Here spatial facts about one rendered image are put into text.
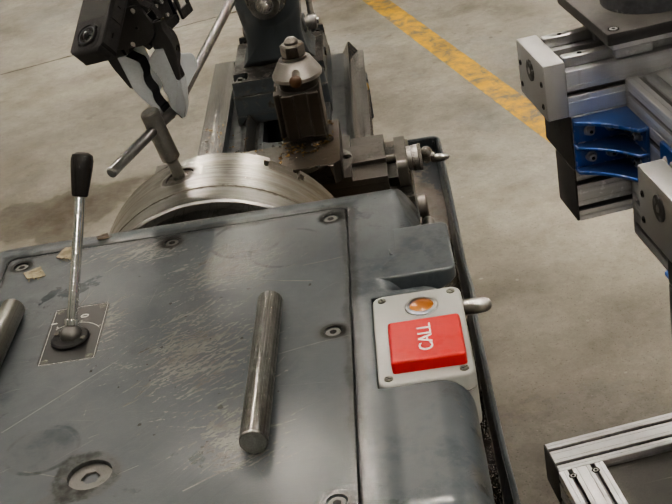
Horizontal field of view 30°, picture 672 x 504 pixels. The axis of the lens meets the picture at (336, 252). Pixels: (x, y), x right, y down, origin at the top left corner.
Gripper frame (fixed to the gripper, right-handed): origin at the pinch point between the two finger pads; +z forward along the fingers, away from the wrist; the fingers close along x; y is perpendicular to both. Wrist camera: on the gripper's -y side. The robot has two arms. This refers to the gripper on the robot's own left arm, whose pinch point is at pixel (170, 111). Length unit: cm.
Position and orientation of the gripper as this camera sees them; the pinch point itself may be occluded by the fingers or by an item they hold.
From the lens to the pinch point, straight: 145.6
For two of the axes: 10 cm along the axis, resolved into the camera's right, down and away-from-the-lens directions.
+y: 3.8, -5.7, 7.2
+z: 3.5, 8.1, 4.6
